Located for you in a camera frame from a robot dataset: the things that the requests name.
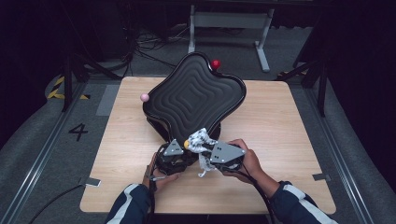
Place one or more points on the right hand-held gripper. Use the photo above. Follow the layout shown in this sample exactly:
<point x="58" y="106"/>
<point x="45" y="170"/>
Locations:
<point x="225" y="152"/>

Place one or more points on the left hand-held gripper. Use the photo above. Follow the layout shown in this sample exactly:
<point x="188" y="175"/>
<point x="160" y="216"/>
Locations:
<point x="173" y="150"/>

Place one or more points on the white grey patterned cloth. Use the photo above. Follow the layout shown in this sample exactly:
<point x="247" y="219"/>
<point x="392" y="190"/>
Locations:
<point x="199" y="140"/>

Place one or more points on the black wavy tray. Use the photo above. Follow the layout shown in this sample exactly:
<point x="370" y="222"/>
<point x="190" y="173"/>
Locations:
<point x="193" y="93"/>

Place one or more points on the person's right hand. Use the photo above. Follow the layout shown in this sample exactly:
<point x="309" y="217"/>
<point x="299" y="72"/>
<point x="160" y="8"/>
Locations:
<point x="252" y="161"/>

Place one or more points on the person's left hand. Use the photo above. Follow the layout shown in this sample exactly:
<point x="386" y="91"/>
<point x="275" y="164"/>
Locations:
<point x="165" y="183"/>

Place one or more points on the yellow ball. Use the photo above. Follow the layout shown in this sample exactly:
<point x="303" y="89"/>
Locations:
<point x="186" y="144"/>

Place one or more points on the pink ball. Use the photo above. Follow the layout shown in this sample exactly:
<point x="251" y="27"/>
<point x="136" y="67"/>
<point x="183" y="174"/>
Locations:
<point x="144" y="97"/>

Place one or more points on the red ball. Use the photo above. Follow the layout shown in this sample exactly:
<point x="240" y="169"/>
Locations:
<point x="215" y="64"/>

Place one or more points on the grey tape piece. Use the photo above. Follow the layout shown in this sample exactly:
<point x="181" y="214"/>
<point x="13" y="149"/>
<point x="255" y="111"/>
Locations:
<point x="321" y="177"/>
<point x="90" y="182"/>

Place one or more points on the black tripod stand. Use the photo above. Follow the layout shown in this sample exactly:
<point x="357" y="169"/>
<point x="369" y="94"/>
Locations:
<point x="67" y="87"/>
<point x="321" y="93"/>

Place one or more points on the grey metal stand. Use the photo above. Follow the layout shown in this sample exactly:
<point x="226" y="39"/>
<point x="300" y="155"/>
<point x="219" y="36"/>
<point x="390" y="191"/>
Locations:
<point x="230" y="20"/>

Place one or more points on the yellow black hazard tape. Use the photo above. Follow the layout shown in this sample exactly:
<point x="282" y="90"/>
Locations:
<point x="54" y="91"/>

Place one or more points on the metal floor rail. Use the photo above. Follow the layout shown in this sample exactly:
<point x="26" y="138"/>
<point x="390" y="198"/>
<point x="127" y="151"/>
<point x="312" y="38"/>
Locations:
<point x="336" y="149"/>
<point x="46" y="149"/>

